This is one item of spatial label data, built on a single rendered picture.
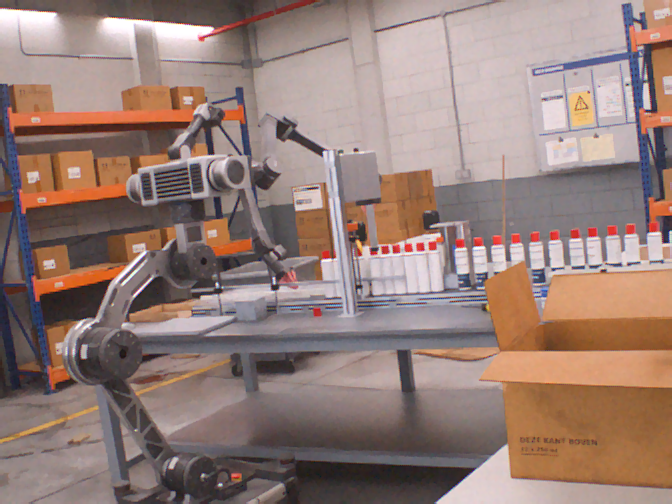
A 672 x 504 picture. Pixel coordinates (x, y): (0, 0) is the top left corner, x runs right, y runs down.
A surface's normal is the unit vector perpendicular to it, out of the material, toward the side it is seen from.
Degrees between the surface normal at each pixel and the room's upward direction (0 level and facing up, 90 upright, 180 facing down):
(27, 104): 91
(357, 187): 90
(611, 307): 39
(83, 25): 90
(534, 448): 89
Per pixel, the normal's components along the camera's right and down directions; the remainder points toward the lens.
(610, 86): -0.60, 0.10
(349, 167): 0.49, 0.01
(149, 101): 0.75, -0.03
